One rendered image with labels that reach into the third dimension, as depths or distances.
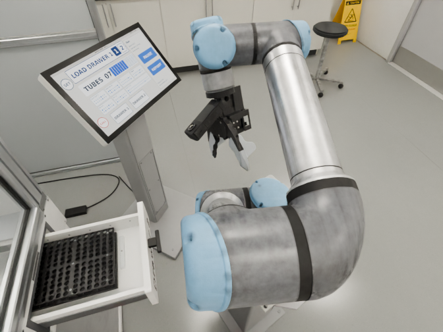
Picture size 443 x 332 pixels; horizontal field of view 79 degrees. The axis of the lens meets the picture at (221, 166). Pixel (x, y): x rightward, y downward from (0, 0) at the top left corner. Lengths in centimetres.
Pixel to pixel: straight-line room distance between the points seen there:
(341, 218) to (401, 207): 204
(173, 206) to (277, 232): 168
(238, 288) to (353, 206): 17
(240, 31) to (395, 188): 210
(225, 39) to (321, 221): 34
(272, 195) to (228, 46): 40
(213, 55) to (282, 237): 34
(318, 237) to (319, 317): 146
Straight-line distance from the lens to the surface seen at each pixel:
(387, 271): 203
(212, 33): 51
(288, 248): 31
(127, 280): 90
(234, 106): 69
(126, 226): 97
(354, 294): 188
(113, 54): 126
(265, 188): 74
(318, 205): 35
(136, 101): 120
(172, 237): 184
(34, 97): 214
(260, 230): 31
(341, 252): 34
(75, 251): 92
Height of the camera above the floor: 164
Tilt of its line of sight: 47 degrees down
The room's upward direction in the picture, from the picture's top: straight up
